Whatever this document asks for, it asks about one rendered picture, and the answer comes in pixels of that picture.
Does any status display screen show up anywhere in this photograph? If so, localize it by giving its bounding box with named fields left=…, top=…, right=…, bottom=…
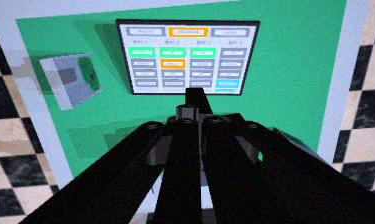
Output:
left=115, top=19, right=261, bottom=96

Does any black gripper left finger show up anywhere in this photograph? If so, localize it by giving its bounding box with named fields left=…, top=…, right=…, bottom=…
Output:
left=18, top=87, right=204, bottom=224

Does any green flat mat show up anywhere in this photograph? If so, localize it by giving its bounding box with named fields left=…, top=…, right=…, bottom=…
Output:
left=16, top=0, right=347, bottom=178

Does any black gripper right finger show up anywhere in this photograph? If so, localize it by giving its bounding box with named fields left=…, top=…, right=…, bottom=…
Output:
left=194, top=88, right=375, bottom=224

